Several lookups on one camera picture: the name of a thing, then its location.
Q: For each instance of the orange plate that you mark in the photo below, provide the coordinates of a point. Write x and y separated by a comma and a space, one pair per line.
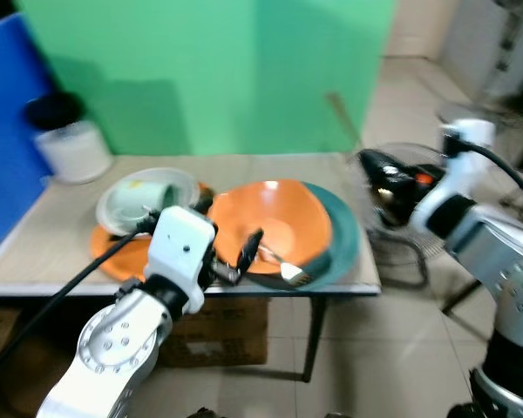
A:
122, 257

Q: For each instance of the teal plate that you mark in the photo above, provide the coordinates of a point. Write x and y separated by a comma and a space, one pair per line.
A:
342, 235

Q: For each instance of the metal spoon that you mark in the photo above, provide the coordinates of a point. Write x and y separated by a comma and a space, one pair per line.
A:
289, 270

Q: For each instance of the grey cabinet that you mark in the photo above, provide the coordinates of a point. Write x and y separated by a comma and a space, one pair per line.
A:
488, 43

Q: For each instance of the brown cardboard box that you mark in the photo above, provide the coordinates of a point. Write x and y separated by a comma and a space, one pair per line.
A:
218, 335

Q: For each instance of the blue partition panel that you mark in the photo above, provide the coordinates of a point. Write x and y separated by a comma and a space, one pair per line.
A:
9, 122

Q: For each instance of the clear glass bowl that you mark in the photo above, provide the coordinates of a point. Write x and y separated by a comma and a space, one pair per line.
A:
126, 209

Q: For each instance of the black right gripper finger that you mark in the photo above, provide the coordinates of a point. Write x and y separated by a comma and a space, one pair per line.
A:
385, 193
376, 162

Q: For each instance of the orange bowl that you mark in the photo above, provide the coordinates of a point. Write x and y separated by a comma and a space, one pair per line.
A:
279, 218

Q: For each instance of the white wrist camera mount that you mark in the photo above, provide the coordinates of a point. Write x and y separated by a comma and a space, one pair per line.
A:
466, 165
179, 246

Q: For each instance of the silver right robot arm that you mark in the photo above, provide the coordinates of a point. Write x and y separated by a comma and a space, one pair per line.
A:
497, 252

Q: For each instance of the green screen board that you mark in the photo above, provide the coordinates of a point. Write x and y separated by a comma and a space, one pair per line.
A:
209, 70

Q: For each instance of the pale green cup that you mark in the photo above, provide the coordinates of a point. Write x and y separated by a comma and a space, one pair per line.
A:
161, 196

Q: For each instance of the wooden table with black legs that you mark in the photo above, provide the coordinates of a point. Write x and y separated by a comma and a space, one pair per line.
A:
61, 235

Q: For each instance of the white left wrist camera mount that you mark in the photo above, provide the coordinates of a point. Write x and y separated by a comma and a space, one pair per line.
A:
179, 246

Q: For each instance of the white bucket with black lid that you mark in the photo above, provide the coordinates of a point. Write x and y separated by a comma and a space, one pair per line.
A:
70, 148

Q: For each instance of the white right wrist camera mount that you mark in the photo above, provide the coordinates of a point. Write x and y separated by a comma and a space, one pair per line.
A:
466, 165

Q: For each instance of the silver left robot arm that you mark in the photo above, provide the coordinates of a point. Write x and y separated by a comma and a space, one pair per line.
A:
113, 344

